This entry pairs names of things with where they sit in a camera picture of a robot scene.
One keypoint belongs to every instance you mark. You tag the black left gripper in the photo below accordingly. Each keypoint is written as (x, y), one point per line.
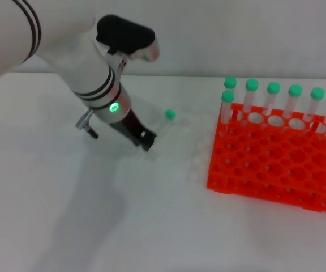
(129, 126)

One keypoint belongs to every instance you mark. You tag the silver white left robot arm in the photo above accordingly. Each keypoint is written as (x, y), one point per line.
(89, 71)

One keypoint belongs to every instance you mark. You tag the orange plastic test tube rack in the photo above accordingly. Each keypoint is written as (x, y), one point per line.
(270, 164)

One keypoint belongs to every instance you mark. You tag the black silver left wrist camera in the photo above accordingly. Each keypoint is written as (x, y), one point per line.
(123, 31)

